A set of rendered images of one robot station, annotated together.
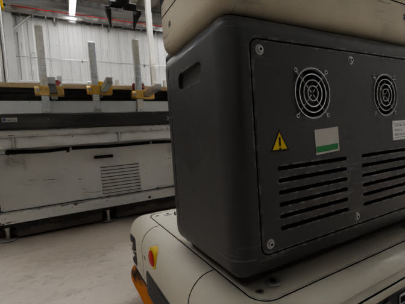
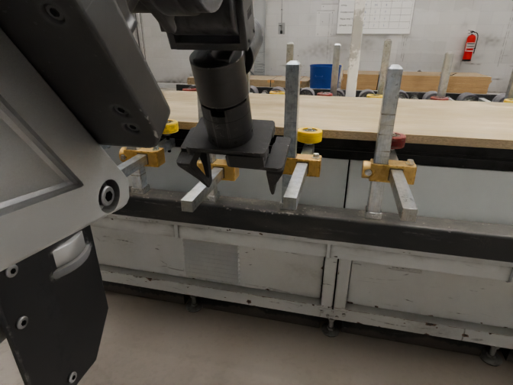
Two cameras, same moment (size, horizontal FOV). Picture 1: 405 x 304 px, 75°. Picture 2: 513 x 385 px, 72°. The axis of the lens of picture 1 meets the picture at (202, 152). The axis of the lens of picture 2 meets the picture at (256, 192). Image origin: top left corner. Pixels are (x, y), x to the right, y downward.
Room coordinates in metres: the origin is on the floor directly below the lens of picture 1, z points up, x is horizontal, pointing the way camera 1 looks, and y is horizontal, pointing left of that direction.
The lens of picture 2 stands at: (0.96, -0.42, 1.19)
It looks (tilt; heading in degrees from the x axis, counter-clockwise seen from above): 24 degrees down; 41
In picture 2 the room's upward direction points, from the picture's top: straight up
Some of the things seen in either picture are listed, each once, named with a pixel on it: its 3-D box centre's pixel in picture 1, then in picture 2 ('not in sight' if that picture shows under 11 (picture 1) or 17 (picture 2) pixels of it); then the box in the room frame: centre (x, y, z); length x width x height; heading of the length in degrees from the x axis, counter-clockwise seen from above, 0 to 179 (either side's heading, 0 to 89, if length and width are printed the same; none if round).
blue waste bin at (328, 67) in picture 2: not in sight; (324, 85); (6.65, 2.92, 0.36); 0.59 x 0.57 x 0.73; 28
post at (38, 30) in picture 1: (43, 72); not in sight; (1.41, 0.81, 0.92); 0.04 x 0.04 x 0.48; 28
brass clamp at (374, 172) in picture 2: not in sight; (388, 170); (1.88, -0.10, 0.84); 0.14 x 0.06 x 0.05; 118
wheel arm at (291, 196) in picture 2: not in sight; (301, 170); (1.74, 0.09, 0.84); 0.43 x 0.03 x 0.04; 28
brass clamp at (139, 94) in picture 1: (142, 95); (216, 169); (1.65, 0.35, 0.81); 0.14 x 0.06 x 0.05; 118
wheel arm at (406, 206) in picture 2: not in sight; (396, 178); (1.85, -0.13, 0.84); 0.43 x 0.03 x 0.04; 28
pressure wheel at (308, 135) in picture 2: not in sight; (308, 145); (1.91, 0.18, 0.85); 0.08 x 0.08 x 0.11
